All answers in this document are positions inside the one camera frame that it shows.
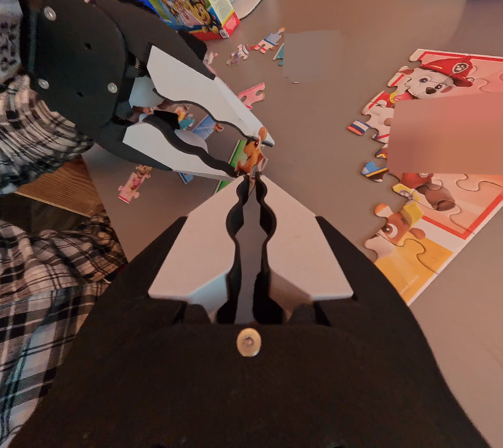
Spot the assembled pink red puzzle section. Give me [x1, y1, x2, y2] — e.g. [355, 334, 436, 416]
[347, 48, 503, 305]

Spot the white purple striped puzzle piece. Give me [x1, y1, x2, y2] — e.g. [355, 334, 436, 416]
[226, 43, 253, 66]

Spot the assembled light blue puzzle section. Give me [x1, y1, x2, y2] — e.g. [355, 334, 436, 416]
[179, 116, 221, 184]

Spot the pink dog puzzle piece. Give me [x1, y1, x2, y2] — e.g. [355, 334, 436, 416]
[118, 164, 152, 205]

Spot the wooden furniture leg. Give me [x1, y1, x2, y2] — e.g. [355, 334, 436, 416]
[16, 157, 103, 217]

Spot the pink blue puzzle piece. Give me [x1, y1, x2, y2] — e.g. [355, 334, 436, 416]
[251, 27, 286, 55]

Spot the plaid shirt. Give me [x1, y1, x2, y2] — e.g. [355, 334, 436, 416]
[0, 216, 128, 442]

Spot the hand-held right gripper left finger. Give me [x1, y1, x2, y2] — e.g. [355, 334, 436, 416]
[149, 176, 252, 324]

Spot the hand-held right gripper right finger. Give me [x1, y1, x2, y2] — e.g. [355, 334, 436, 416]
[253, 172, 354, 324]

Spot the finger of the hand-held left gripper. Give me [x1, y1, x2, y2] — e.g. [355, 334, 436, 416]
[132, 45, 276, 148]
[123, 117, 241, 181]

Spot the green puzzle section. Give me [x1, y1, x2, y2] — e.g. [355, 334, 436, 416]
[216, 139, 252, 193]

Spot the person's left forearm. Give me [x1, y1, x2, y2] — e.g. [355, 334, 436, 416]
[0, 74, 95, 197]

